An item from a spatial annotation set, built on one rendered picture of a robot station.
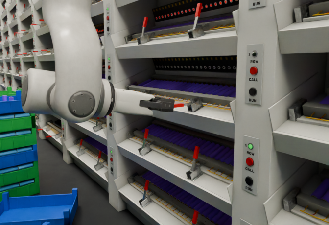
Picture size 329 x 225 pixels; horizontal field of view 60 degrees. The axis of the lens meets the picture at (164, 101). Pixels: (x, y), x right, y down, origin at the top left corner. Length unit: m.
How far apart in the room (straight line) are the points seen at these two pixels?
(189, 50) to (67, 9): 0.35
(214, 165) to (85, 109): 0.45
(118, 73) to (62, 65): 0.67
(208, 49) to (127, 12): 0.53
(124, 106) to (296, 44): 0.35
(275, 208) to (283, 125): 0.18
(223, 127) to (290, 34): 0.26
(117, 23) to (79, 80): 0.69
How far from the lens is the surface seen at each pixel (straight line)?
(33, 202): 1.41
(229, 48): 0.67
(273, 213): 0.67
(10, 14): 3.90
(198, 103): 0.77
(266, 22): 0.61
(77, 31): 0.52
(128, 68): 1.16
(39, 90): 0.55
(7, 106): 1.41
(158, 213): 1.05
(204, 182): 0.80
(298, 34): 0.57
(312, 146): 0.57
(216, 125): 0.71
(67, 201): 1.38
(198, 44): 0.74
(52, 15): 0.55
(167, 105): 0.69
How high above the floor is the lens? 0.62
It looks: 8 degrees down
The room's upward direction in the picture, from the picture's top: straight up
